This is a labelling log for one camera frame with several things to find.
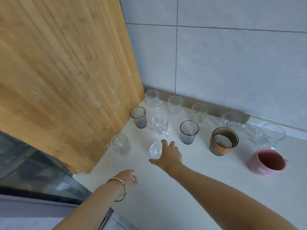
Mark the person's right hand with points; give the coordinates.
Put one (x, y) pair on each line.
(170, 156)

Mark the person's left hand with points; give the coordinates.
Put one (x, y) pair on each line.
(127, 177)

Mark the person's left fingers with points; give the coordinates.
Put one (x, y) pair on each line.
(134, 179)

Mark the person's right middle finger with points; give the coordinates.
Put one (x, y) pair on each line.
(172, 144)

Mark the person's right thumb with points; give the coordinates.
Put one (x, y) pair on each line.
(154, 161)

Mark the small clear round glass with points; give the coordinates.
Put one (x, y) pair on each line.
(155, 149)

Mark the person's right forearm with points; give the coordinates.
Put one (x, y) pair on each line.
(223, 198)

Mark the person's left forearm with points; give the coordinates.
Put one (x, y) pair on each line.
(96, 208)

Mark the grey ribbed glass tumbler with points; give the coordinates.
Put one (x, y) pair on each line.
(189, 132)
(138, 117)

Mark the clear patterned glass tumbler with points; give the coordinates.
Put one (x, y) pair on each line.
(175, 106)
(200, 113)

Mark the clear ribbed glass mug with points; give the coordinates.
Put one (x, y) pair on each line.
(152, 99)

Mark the glass cup with orange sleeve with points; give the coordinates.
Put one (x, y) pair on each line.
(223, 142)

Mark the pink ceramic mug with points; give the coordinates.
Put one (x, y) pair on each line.
(267, 162)

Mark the large clear glass mug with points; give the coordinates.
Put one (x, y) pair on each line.
(269, 136)

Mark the dark glass range hood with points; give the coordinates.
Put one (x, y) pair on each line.
(33, 170)

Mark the wooden cabinet door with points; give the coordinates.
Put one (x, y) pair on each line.
(62, 74)

